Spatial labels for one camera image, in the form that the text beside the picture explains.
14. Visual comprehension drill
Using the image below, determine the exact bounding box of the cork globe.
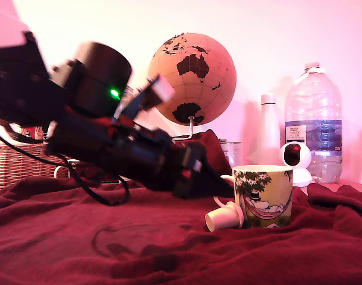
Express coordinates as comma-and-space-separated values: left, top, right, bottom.
147, 32, 237, 126

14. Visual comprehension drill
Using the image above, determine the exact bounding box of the white bottle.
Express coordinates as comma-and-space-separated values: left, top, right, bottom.
247, 93, 282, 166

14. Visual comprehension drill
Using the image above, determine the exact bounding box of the wicker basket with handle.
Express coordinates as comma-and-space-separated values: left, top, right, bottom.
0, 126, 71, 193

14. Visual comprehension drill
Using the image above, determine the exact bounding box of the small white round camera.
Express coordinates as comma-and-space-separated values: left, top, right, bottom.
279, 141, 313, 188

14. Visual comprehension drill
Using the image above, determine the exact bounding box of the metal globe stand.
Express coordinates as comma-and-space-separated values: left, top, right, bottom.
171, 116, 196, 141

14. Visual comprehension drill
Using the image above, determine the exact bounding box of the cartoon print mug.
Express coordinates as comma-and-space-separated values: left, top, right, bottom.
213, 164, 294, 229

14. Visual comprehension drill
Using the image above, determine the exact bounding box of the metal tin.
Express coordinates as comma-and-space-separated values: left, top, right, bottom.
221, 139, 243, 169

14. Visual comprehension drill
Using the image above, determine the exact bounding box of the large clear water bottle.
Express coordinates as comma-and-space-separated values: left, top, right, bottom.
284, 61, 344, 184

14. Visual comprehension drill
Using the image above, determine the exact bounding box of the dark red fleece blanket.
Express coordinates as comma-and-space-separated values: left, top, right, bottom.
0, 129, 362, 285

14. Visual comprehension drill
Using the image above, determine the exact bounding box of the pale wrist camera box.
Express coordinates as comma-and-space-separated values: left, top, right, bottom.
119, 74, 175, 119

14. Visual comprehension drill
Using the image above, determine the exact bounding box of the thick black cable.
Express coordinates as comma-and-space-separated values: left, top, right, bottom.
2, 123, 51, 145

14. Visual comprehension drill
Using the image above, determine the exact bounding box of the dark mug with white handle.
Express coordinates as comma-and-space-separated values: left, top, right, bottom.
53, 159, 80, 179

